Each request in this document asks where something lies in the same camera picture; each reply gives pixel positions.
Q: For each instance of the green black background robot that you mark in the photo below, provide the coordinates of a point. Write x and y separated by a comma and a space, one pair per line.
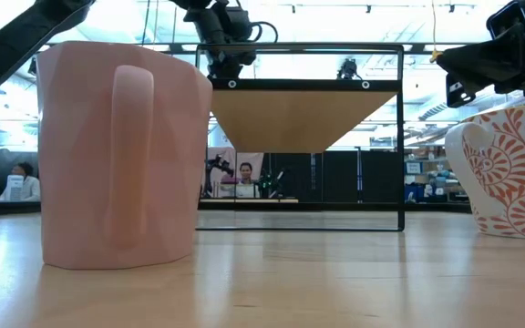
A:
269, 182

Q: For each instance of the background wooden table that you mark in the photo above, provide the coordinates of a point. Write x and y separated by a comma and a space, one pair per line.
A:
253, 200

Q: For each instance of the black partition panels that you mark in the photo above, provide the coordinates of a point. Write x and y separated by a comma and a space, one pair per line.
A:
340, 177

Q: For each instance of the person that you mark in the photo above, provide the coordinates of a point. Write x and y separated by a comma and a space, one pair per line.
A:
27, 189
246, 173

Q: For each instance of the white mug orange leaf pattern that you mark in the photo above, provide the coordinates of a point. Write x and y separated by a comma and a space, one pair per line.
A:
517, 173

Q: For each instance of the black ceiling-mounted device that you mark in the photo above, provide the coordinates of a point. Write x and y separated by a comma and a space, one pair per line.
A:
348, 69
32, 66

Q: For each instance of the black background robot arm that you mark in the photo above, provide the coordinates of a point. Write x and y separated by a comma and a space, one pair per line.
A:
219, 164

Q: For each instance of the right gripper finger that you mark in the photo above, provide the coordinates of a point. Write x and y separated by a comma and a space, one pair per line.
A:
495, 64

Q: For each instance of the pink faceted mug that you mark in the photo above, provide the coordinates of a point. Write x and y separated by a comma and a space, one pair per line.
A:
85, 159

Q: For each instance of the storage shelving with supplies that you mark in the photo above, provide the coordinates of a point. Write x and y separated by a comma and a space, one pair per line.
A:
435, 187

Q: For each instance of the black aluminium table frame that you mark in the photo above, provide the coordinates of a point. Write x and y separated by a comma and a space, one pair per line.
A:
335, 207

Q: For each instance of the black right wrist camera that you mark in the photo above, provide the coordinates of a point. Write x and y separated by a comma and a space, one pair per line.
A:
508, 18

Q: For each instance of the wooden shelf black metal frame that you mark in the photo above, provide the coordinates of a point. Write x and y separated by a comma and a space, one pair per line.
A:
299, 118

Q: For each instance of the pink partition screen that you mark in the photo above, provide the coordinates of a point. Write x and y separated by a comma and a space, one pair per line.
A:
255, 157

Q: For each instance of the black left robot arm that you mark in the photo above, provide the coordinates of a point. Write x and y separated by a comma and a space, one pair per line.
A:
16, 41

